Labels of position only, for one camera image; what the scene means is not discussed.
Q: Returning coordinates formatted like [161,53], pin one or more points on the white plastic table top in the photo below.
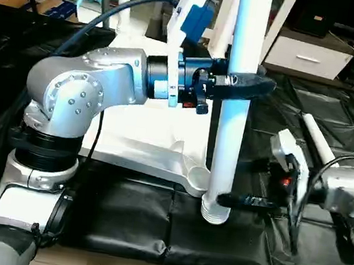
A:
[132,126]

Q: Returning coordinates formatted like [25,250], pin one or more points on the white drawer unit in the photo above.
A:
[307,58]

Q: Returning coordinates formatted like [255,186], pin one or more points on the white glass-door cabinet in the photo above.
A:
[280,15]

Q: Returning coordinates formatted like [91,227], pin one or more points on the black work mat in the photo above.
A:
[151,227]

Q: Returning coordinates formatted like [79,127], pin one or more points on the brown cardboard box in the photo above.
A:
[56,7]

